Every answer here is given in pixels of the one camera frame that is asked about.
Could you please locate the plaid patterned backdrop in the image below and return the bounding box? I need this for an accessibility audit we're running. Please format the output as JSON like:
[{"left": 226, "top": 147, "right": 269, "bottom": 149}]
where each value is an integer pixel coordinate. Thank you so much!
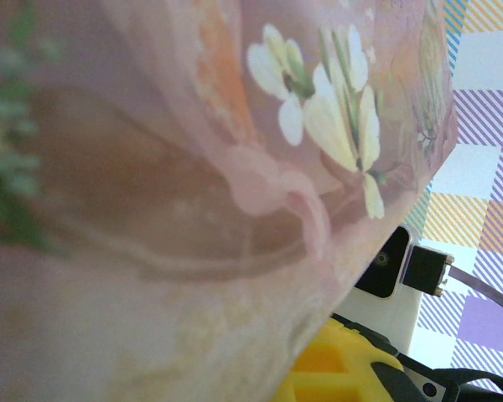
[{"left": 402, "top": 0, "right": 503, "bottom": 394}]

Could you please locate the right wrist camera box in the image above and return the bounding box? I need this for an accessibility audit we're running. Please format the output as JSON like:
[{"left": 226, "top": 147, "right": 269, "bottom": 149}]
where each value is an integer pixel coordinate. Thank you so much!
[{"left": 354, "top": 224, "right": 414, "bottom": 301}]

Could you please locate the purple camera cable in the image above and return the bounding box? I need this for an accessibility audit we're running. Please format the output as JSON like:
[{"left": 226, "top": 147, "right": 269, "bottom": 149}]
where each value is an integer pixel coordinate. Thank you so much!
[{"left": 448, "top": 264, "right": 503, "bottom": 320}]

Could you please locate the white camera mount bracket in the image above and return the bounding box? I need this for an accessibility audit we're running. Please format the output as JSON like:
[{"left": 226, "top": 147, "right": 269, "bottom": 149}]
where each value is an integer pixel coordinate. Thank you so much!
[{"left": 330, "top": 284, "right": 424, "bottom": 357}]

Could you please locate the pink fairy storybook box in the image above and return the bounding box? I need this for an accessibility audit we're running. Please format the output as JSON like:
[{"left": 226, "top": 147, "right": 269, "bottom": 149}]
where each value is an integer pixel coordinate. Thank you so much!
[{"left": 0, "top": 0, "right": 460, "bottom": 402}]

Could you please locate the black USB cable plug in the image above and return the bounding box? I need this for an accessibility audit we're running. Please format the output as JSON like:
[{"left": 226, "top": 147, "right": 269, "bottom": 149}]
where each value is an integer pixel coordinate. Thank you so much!
[{"left": 402, "top": 245, "right": 454, "bottom": 296}]

